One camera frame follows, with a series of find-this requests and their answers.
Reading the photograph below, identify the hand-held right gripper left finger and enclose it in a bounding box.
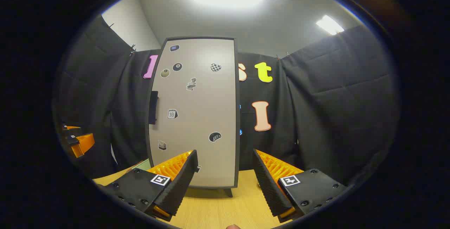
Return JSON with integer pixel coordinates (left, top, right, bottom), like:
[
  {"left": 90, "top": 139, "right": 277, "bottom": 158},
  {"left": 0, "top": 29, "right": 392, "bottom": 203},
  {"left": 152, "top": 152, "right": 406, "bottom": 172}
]
[{"left": 97, "top": 149, "right": 199, "bottom": 222}]

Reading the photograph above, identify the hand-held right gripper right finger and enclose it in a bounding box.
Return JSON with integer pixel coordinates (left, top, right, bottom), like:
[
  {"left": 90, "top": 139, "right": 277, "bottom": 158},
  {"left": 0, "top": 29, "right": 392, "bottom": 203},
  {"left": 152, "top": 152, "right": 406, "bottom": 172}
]
[{"left": 252, "top": 149, "right": 348, "bottom": 223}]

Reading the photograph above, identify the dark grey cabinet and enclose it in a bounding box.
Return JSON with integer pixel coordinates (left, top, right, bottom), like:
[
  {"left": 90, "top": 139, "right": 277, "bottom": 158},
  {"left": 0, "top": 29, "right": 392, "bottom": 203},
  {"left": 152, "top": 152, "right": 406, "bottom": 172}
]
[{"left": 145, "top": 36, "right": 241, "bottom": 198}]

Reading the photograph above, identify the black backdrop cloth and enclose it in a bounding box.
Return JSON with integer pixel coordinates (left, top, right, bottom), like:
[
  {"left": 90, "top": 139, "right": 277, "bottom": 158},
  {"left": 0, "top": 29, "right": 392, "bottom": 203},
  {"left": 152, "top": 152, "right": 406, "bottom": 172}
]
[{"left": 56, "top": 14, "right": 399, "bottom": 187}]

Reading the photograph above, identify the small ceiling light panel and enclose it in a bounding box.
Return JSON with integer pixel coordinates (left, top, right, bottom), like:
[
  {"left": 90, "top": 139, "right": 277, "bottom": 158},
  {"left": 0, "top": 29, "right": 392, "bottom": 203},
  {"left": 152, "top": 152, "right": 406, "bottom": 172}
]
[{"left": 316, "top": 14, "right": 345, "bottom": 35}]

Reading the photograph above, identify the black door handle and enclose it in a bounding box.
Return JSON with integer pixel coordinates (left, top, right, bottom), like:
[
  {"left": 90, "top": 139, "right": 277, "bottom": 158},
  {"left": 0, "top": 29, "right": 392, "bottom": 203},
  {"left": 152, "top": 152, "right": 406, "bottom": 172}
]
[{"left": 148, "top": 91, "right": 159, "bottom": 125}]

